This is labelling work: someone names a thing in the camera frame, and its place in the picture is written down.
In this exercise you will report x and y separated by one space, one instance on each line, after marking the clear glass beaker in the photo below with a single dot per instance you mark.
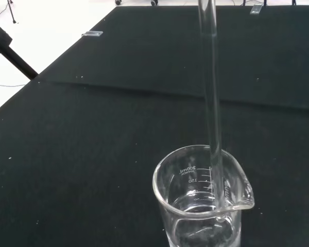
203 200

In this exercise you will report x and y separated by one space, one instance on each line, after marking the black bench cloth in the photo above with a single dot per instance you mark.
154 133

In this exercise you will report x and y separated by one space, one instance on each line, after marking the black tripod leg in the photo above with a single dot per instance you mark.
11 55

